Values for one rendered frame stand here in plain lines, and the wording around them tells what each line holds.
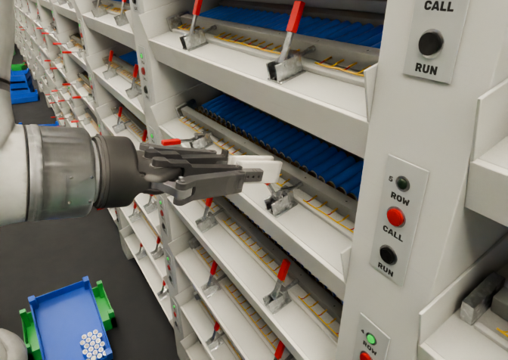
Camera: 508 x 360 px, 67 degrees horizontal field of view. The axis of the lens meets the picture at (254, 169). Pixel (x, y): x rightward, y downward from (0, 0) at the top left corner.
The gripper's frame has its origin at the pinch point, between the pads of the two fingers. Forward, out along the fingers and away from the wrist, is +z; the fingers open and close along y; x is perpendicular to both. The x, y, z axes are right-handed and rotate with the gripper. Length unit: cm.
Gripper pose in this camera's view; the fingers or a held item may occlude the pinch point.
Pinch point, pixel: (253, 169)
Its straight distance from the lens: 50.3
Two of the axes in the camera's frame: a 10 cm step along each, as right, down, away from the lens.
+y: 5.4, 3.8, -7.5
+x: 2.1, -9.3, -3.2
